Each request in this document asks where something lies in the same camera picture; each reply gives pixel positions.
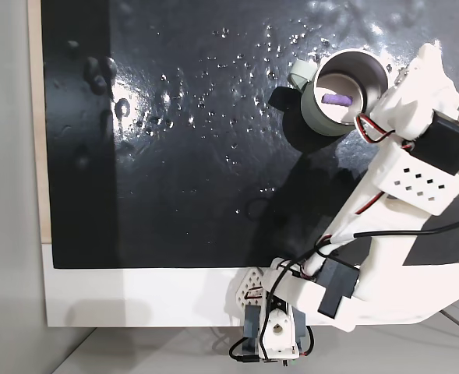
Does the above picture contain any beige wooden board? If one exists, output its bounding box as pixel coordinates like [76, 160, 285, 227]
[26, 0, 53, 245]

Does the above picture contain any red white black wire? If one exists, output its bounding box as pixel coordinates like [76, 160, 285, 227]
[354, 112, 415, 152]

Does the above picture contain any grey-green cup with handle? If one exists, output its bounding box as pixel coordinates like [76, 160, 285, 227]
[289, 48, 390, 137]

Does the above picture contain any black camera cable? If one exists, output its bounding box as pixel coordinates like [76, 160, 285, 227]
[351, 215, 459, 239]

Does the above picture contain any blue-grey table clamp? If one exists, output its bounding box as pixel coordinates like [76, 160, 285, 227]
[242, 303, 307, 354]

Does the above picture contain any black base cable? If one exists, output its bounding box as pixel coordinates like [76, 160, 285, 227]
[228, 249, 316, 366]

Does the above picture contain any black glossy mat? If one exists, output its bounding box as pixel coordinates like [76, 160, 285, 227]
[41, 0, 459, 270]

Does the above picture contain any white perforated camera box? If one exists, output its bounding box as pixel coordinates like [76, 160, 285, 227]
[376, 149, 459, 217]

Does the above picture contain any purple ribbed pen grip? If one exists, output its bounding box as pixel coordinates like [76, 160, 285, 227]
[321, 92, 354, 108]

